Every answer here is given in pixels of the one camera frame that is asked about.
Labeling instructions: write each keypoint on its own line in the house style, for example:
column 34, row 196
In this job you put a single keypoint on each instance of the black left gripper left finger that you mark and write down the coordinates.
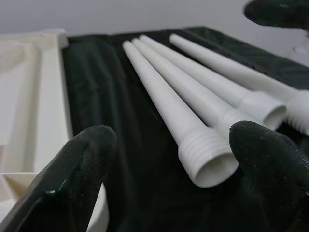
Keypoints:
column 60, row 183

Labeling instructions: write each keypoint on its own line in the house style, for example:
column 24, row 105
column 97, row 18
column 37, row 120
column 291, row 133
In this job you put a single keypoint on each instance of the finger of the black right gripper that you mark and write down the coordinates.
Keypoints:
column 277, row 12

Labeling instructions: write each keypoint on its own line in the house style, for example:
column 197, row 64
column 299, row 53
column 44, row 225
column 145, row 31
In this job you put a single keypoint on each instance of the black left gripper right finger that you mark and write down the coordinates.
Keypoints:
column 272, row 183

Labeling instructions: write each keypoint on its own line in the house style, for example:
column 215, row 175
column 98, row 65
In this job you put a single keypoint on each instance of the white plastic table leg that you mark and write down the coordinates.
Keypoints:
column 169, row 108
column 229, row 62
column 183, row 82
column 205, row 72

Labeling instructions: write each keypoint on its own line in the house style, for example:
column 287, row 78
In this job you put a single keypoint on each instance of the white plastic table top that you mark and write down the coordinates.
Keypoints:
column 24, row 96

